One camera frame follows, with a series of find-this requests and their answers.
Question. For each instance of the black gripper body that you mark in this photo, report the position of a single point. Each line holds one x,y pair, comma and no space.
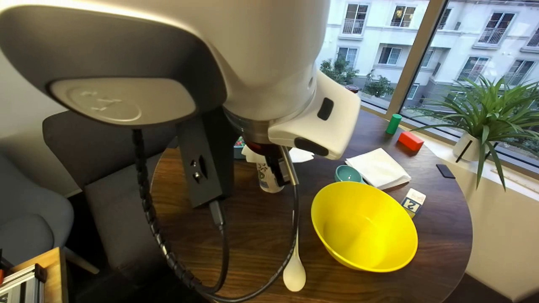
278,165

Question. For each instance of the white plastic spoon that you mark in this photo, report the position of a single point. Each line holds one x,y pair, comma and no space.
293,275

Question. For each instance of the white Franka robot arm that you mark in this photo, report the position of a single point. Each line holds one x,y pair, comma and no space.
224,51

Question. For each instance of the patterned paper cup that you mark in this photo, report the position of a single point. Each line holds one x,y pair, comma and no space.
269,182

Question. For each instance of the small teal dish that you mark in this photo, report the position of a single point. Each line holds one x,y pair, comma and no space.
347,174

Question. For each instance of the folded white napkin stack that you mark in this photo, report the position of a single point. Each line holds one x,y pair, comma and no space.
379,167

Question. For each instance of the yellow plastic bowl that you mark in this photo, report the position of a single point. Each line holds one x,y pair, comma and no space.
363,229

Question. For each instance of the green cylinder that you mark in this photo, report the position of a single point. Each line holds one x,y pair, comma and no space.
392,125

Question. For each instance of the red block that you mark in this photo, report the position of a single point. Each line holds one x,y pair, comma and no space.
409,142

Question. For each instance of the small white carton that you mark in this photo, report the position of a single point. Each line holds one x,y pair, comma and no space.
414,202

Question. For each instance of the black table edge pad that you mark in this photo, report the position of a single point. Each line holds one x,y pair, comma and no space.
444,170

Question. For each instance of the dark grey sofa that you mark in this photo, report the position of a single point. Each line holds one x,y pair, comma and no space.
106,219

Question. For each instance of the green potted plant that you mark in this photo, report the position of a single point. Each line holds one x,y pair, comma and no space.
493,111

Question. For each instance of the grey chair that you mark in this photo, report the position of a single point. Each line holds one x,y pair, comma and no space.
27,212

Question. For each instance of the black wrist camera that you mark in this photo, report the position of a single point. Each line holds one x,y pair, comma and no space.
203,162

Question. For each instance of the window frame post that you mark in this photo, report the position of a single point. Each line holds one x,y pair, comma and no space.
414,56

